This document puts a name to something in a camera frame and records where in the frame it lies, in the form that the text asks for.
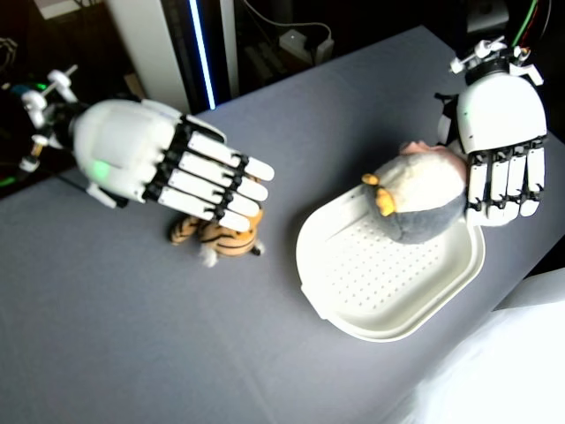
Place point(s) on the plush tiger toy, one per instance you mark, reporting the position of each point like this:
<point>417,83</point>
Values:
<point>225,245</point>

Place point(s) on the grey white penguin plush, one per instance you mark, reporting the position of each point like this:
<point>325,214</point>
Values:
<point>419,199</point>

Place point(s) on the white perforated plastic tray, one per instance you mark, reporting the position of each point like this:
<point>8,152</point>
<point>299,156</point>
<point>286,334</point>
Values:
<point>375,287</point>

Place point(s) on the white cabinet with blue light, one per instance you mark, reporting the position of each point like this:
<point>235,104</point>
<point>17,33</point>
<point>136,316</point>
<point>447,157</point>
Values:
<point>145,44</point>

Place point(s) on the grey table cloth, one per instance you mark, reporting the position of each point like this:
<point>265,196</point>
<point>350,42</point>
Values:
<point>132,331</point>

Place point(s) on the white power adapter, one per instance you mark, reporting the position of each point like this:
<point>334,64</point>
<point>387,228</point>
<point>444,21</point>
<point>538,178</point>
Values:
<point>304,46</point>

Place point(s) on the white backdrop sheet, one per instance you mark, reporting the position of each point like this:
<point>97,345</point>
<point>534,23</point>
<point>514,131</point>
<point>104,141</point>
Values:
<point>507,375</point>

